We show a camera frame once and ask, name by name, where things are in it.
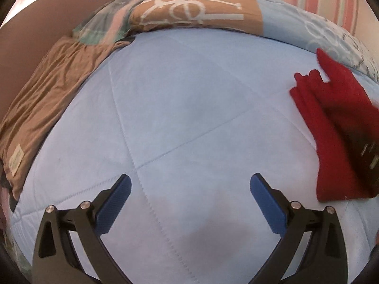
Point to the light blue quilted bed cover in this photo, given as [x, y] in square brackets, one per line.
[177, 109]

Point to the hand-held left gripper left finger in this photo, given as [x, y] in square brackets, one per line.
[114, 204]

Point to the red knit sweater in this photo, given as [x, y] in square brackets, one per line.
[322, 118]

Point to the patchwork printed comforter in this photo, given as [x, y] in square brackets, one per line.
[281, 20]

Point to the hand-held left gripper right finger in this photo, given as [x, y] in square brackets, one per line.
[268, 204]

